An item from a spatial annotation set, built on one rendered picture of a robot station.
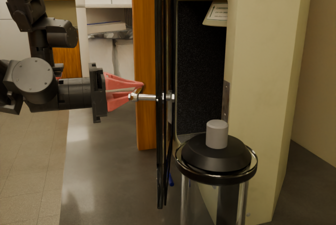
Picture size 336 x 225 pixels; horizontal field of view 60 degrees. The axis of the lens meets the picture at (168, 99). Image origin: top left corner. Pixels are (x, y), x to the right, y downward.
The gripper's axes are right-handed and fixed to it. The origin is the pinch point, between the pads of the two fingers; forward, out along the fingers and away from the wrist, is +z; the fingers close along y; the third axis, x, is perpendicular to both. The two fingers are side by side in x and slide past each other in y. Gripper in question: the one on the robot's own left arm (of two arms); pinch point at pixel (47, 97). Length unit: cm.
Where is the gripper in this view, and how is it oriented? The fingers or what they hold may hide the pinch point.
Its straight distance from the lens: 90.7
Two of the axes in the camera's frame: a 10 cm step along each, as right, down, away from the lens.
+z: 0.1, 9.5, 3.0
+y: 9.6, -0.9, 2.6
